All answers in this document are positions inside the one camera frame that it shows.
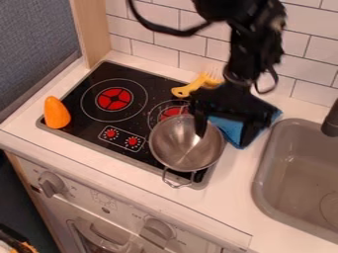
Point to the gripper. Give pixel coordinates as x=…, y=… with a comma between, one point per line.
x=233, y=102

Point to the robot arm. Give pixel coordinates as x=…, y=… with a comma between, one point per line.
x=251, y=42

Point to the blue cloth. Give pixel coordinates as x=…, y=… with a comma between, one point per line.
x=229, y=126

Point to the silver pot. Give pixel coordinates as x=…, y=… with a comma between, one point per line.
x=180, y=148

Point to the yellow tool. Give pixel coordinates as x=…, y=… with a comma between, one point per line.
x=193, y=86

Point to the toy sink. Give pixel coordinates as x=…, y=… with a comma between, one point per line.
x=299, y=178

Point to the tap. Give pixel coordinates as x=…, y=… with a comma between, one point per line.
x=331, y=122

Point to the toy stove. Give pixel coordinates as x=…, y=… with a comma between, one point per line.
x=114, y=108

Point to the orange toy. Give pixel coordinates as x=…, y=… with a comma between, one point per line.
x=56, y=113

